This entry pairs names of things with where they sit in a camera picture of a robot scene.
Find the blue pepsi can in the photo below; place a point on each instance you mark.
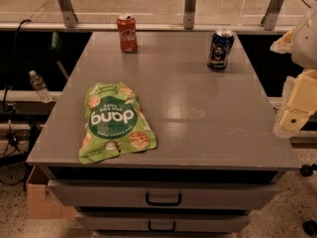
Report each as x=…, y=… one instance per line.
x=221, y=45

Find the clear plastic water bottle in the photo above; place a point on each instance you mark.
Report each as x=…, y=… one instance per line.
x=40, y=87

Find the right metal bracket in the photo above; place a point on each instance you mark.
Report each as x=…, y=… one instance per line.
x=270, y=17

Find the cardboard box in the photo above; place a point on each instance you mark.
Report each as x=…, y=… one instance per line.
x=41, y=202

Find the grey drawer cabinet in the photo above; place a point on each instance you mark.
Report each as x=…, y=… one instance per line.
x=211, y=127

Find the grey drawer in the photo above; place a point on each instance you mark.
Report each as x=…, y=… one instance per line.
x=182, y=195
x=162, y=222

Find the middle metal bracket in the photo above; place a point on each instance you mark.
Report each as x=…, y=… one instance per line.
x=189, y=14

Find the upper grey drawer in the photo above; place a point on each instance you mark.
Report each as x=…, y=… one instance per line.
x=182, y=195

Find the lower grey drawer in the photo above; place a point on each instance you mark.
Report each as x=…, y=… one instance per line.
x=162, y=222

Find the green rice chip bag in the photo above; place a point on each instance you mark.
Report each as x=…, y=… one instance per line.
x=115, y=124

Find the metal bracket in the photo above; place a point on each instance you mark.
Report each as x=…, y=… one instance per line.
x=68, y=15
x=189, y=14
x=270, y=17

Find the red coca-cola can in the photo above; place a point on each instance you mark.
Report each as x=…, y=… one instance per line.
x=126, y=25

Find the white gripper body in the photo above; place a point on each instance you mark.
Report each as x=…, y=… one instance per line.
x=307, y=45

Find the left metal bracket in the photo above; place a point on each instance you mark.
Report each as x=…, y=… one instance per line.
x=68, y=15

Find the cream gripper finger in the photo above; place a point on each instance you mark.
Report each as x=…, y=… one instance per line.
x=284, y=44
x=298, y=103

